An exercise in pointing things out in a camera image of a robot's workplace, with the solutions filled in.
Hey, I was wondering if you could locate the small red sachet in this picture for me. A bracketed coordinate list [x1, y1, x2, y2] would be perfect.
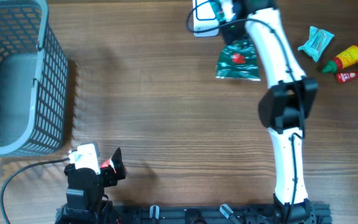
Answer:
[99, 157, 117, 174]

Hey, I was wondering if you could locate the right black camera cable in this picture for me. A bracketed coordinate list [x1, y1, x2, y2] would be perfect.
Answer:
[185, 0, 306, 218]

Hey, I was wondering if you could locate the white barcode scanner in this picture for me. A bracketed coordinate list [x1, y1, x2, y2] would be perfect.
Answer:
[193, 0, 219, 31]

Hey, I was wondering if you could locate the grey plastic mesh basket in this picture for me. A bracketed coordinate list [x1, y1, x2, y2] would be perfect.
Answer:
[0, 0, 69, 157]

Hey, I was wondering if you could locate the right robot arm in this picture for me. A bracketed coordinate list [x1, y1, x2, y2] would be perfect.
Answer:
[220, 1, 318, 223]

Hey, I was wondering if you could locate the green 3M glove package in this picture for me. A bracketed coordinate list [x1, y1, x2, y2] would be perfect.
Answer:
[216, 39, 260, 81]

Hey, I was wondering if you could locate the left black camera cable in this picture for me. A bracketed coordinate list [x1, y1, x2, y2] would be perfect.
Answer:
[0, 157, 71, 224]

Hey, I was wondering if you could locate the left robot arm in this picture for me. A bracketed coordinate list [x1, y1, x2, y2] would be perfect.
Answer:
[55, 148, 126, 224]

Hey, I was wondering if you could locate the small red box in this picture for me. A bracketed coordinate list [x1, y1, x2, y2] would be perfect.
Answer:
[336, 71, 358, 83]

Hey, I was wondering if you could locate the black camera cable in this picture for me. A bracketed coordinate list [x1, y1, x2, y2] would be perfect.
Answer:
[0, 157, 71, 224]
[185, 0, 306, 218]

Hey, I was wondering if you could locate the red chili sauce bottle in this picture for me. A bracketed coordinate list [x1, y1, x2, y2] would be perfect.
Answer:
[322, 43, 358, 73]

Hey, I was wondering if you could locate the light green wipes packet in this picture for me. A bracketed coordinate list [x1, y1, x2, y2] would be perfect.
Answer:
[298, 26, 334, 62]

